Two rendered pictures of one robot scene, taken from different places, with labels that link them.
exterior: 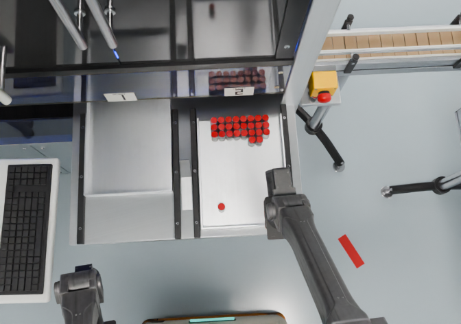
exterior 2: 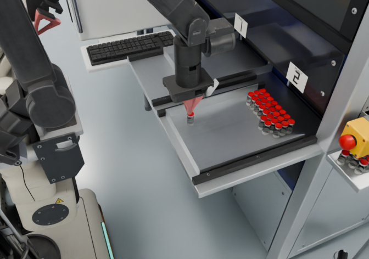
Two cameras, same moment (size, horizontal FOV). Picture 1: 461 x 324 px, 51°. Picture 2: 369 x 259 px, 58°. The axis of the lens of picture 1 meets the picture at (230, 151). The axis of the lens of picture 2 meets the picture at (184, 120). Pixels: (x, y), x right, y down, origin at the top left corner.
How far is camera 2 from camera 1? 98 cm
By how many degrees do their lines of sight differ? 43
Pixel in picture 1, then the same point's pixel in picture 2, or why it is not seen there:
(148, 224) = (157, 86)
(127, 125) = (226, 58)
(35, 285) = (96, 57)
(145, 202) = not seen: hidden behind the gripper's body
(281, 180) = (216, 22)
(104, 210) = (157, 64)
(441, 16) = not seen: outside the picture
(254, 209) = (201, 145)
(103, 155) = not seen: hidden behind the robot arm
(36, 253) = (117, 53)
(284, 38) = not seen: outside the picture
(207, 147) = (238, 101)
